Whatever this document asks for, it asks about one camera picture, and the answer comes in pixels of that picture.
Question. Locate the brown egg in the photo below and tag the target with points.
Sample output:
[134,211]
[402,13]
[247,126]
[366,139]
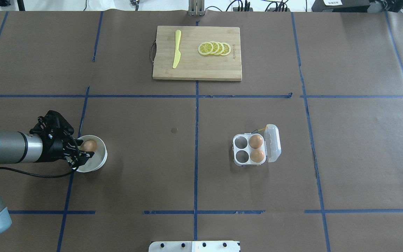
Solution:
[257,156]
[256,141]
[89,146]

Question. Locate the bamboo cutting board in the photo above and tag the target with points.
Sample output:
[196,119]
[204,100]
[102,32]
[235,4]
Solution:
[192,65]

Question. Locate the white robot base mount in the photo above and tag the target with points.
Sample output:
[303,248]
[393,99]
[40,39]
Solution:
[195,246]

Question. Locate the yellow plastic knife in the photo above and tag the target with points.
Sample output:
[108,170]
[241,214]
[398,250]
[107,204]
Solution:
[177,53]

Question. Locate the white bowl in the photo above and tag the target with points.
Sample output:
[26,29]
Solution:
[100,156]

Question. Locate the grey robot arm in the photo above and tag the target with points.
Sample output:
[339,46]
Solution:
[17,147]

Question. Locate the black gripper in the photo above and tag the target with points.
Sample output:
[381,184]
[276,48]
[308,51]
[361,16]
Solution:
[52,149]

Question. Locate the brown egg in box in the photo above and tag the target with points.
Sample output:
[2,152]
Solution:
[256,141]
[257,156]

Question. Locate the clear plastic egg box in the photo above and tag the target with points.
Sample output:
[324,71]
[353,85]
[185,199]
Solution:
[271,146]

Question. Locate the lemon slice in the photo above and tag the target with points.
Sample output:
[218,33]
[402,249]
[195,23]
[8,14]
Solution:
[206,48]
[215,47]
[226,49]
[220,48]

